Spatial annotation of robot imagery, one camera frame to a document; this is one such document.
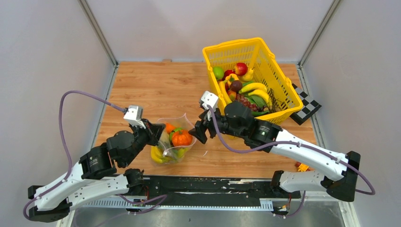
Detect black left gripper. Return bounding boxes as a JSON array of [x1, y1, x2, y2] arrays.
[[123, 118, 167, 166]]

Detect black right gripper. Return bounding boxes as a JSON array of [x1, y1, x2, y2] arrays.
[[189, 105, 245, 144]]

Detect orange fruit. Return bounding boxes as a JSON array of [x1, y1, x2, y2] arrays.
[[166, 123, 176, 134]]

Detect small orange pumpkin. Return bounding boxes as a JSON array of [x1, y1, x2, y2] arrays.
[[172, 129, 193, 147]]

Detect small watermelon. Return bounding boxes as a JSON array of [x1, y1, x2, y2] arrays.
[[169, 127, 182, 143]]

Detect yellow banana bunch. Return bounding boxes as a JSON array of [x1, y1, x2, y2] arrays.
[[150, 146, 192, 164]]

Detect clear zip top bag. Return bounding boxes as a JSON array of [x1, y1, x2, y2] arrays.
[[150, 114, 197, 164]]

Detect yellow bell pepper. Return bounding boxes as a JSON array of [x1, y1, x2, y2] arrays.
[[224, 73, 239, 86]]

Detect yellow plastic basket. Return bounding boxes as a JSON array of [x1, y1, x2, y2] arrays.
[[202, 37, 303, 125]]

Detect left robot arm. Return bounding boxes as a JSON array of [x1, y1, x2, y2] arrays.
[[24, 119, 166, 223]]

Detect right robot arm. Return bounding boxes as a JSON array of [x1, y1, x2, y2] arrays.
[[189, 98, 361, 202]]

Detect small red peach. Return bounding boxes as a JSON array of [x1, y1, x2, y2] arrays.
[[227, 89, 237, 101]]

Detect green cucumber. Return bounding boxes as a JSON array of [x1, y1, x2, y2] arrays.
[[252, 110, 270, 117]]

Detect dark purple passion fruit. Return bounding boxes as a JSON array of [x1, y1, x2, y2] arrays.
[[230, 80, 243, 92]]

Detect purple grapes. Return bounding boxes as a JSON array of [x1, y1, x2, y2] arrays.
[[236, 94, 260, 112]]

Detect green apple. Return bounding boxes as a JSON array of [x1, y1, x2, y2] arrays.
[[212, 66, 225, 81]]

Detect red apple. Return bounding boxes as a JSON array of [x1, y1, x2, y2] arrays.
[[223, 70, 235, 80], [234, 62, 248, 77]]

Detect yellow pear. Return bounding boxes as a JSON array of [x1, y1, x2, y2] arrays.
[[239, 69, 253, 82]]

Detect yellow orange toy block car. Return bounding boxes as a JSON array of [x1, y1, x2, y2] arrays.
[[295, 162, 310, 172]]

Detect checkerboard calibration board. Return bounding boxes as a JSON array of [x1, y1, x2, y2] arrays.
[[290, 83, 322, 125]]

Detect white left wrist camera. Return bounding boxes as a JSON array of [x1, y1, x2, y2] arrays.
[[123, 105, 145, 129]]

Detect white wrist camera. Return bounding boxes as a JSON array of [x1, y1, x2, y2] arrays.
[[200, 91, 219, 121], [123, 105, 145, 129]]

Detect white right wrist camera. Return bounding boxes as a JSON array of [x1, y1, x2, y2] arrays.
[[200, 91, 219, 121]]

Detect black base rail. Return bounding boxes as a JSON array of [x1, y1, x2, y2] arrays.
[[125, 175, 301, 207]]

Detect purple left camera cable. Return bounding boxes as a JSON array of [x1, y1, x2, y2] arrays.
[[23, 90, 128, 221]]

